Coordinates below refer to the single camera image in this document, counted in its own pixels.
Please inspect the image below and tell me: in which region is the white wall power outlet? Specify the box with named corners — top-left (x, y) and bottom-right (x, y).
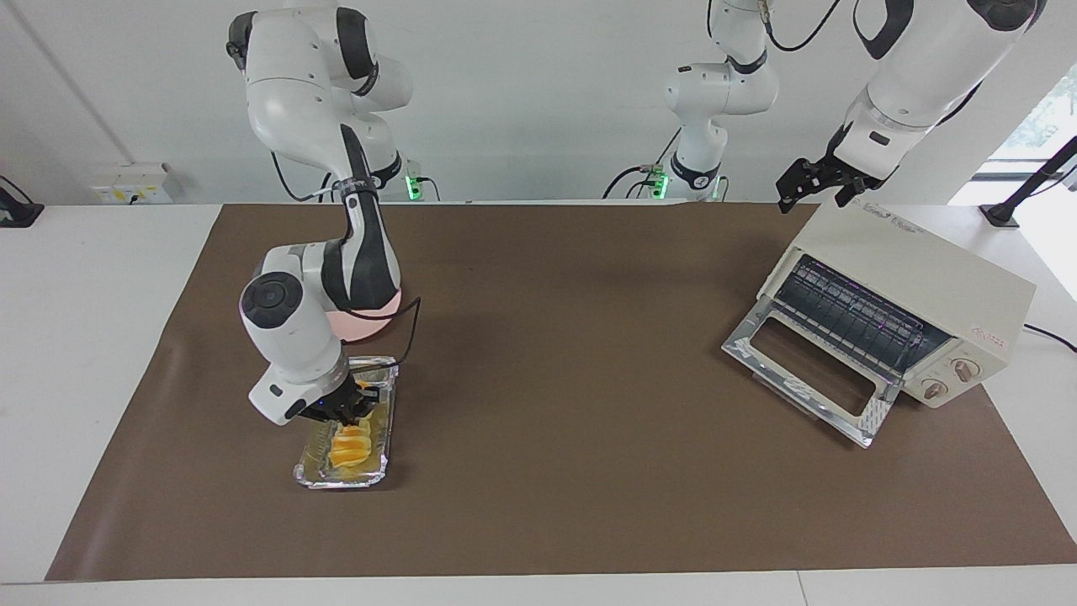
top-left (91, 162), bottom-right (175, 205)

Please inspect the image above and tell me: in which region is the sliced golden bread loaf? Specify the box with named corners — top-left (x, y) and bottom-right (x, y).
top-left (328, 379), bottom-right (375, 470)

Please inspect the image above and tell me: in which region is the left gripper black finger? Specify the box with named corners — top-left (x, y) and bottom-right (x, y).
top-left (776, 160), bottom-right (824, 214)
top-left (835, 177), bottom-right (884, 209)

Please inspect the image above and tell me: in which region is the brown table mat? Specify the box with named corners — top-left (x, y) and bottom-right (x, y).
top-left (46, 202), bottom-right (1077, 582)

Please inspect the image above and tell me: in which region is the cream toaster oven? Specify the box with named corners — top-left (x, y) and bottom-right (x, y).
top-left (757, 202), bottom-right (1037, 411)

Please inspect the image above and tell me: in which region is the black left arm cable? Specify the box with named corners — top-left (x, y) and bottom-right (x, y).
top-left (761, 0), bottom-right (985, 127)

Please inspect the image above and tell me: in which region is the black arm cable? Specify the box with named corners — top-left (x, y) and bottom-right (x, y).
top-left (269, 151), bottom-right (422, 371)
top-left (761, 0), bottom-right (985, 127)

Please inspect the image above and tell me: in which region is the black oven power cable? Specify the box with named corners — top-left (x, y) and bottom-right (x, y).
top-left (1022, 322), bottom-right (1077, 353)

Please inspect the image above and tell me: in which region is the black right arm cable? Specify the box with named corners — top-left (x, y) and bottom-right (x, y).
top-left (269, 151), bottom-right (422, 371)

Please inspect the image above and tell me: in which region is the black camera stand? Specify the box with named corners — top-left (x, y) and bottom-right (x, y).
top-left (980, 135), bottom-right (1077, 228)

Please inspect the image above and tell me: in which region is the black table clamp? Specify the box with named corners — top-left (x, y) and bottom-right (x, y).
top-left (0, 175), bottom-right (45, 228)

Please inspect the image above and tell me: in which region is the pink round plate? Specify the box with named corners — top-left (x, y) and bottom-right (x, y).
top-left (324, 286), bottom-right (405, 343)

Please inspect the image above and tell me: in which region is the black left base cable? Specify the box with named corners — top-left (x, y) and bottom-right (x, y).
top-left (602, 126), bottom-right (684, 200)

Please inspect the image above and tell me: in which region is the black right base cable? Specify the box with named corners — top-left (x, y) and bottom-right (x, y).
top-left (318, 173), bottom-right (440, 203)

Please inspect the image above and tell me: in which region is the black base cable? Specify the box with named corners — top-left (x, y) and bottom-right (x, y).
top-left (318, 173), bottom-right (440, 203)
top-left (602, 126), bottom-right (684, 200)

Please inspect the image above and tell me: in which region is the aluminium foil tray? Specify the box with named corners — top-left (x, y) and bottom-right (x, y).
top-left (293, 355), bottom-right (400, 491)

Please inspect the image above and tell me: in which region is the glass oven door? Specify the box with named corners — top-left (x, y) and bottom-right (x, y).
top-left (721, 299), bottom-right (901, 449)

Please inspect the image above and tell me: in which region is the wire oven rack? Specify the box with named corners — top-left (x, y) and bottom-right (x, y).
top-left (774, 257), bottom-right (952, 375)

